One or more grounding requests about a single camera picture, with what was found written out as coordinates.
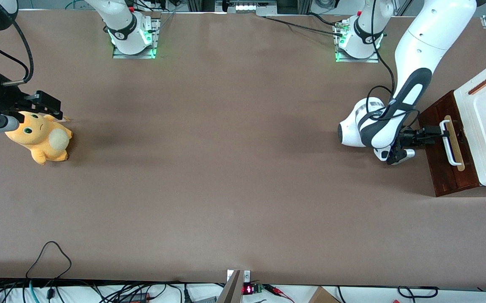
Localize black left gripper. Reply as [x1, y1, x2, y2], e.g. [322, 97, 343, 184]
[401, 125, 448, 149]

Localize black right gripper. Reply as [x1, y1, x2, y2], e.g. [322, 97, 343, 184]
[0, 74, 63, 120]

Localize white drawer handle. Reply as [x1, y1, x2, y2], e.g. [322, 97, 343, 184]
[440, 120, 459, 166]

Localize dark wood drawer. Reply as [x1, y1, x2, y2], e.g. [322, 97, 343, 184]
[418, 90, 481, 197]

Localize orange plush toy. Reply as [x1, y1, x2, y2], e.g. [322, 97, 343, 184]
[5, 111, 73, 165]

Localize brown cardboard box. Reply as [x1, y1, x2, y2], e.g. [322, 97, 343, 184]
[308, 286, 341, 303]

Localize black power adapter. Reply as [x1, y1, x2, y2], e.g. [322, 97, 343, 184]
[119, 292, 151, 303]

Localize red clip leads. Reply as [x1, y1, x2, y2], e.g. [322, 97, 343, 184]
[263, 284, 295, 302]

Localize white lit device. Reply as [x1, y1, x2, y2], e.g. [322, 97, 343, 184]
[215, 0, 278, 16]

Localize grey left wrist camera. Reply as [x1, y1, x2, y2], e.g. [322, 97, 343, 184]
[386, 148, 416, 165]

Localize tan wooden handle backing strip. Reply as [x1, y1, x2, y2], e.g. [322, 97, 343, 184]
[443, 115, 466, 172]

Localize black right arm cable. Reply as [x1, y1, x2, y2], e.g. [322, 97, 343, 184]
[0, 21, 35, 87]

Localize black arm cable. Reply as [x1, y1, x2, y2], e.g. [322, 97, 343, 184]
[0, 21, 35, 87]
[366, 0, 421, 127]

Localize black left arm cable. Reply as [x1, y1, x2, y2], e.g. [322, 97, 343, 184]
[366, 0, 421, 127]

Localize orange bar handle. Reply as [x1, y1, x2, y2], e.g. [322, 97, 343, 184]
[468, 74, 486, 96]

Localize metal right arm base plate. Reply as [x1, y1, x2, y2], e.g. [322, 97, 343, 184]
[112, 17, 160, 59]

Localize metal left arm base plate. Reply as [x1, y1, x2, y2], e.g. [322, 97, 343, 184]
[334, 20, 382, 64]

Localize black looped cable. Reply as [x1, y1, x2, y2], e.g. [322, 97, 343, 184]
[26, 241, 72, 280]

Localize flat black cable loop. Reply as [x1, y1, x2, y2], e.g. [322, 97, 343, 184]
[397, 286, 439, 299]

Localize long black table cable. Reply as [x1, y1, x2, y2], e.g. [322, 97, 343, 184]
[264, 15, 344, 36]

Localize grey metal bracket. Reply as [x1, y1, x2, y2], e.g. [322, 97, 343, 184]
[216, 269, 252, 303]

